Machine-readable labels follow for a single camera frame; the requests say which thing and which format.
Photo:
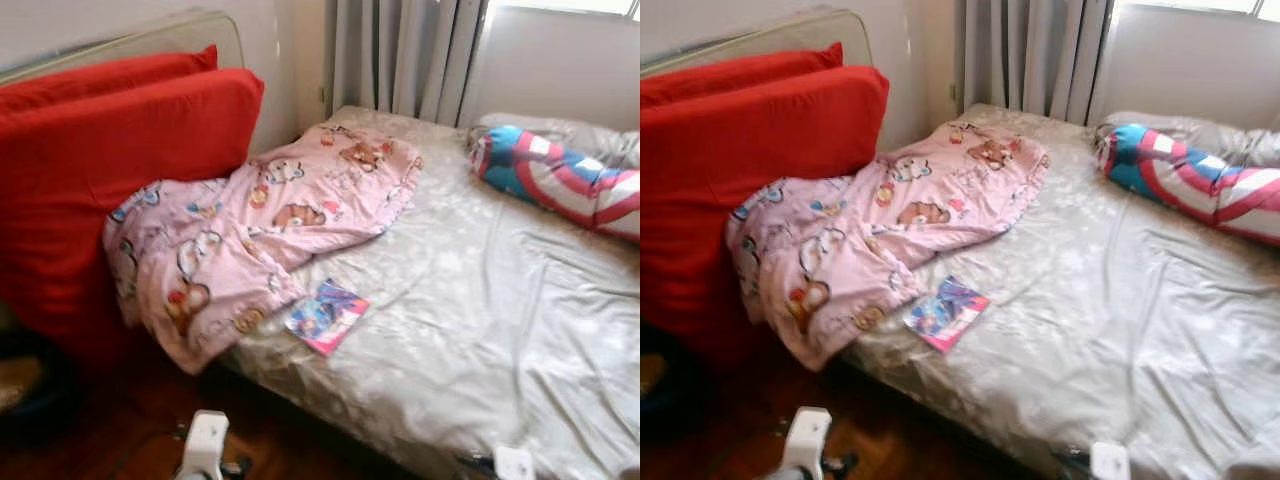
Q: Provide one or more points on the colourful cartoon book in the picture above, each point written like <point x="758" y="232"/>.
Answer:
<point x="325" y="318"/>
<point x="945" y="314"/>

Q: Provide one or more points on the pink cartoon print blanket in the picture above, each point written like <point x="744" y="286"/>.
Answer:
<point x="930" y="190"/>
<point x="300" y="190"/>

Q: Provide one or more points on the brown cardboard box with label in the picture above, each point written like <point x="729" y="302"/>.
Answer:
<point x="650" y="375"/>
<point x="18" y="380"/>

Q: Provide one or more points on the bed with grey floral sheet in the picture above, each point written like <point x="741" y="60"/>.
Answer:
<point x="480" y="300"/>
<point x="1110" y="300"/>

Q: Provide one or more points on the thick red fabric cushion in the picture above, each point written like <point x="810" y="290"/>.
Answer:
<point x="100" y="180"/>
<point x="730" y="180"/>

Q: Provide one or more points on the blue red white striped bolster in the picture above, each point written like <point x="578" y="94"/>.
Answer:
<point x="1190" y="180"/>
<point x="560" y="180"/>

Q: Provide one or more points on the thin red fabric cushion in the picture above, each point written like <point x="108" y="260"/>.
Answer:
<point x="730" y="75"/>
<point x="100" y="80"/>

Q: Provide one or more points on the grey floral pillow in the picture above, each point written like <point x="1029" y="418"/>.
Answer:
<point x="590" y="135"/>
<point x="1220" y="135"/>

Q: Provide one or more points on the grey pleated curtain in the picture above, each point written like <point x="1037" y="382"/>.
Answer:
<point x="1030" y="60"/>
<point x="400" y="60"/>

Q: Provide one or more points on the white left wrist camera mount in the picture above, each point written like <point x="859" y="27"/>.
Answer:
<point x="205" y="445"/>
<point x="808" y="440"/>

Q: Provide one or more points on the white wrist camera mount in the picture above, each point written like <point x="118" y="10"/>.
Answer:
<point x="205" y="445"/>
<point x="514" y="464"/>
<point x="808" y="440"/>
<point x="1110" y="462"/>

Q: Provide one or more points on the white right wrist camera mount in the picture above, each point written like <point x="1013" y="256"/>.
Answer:
<point x="1110" y="462"/>
<point x="514" y="464"/>

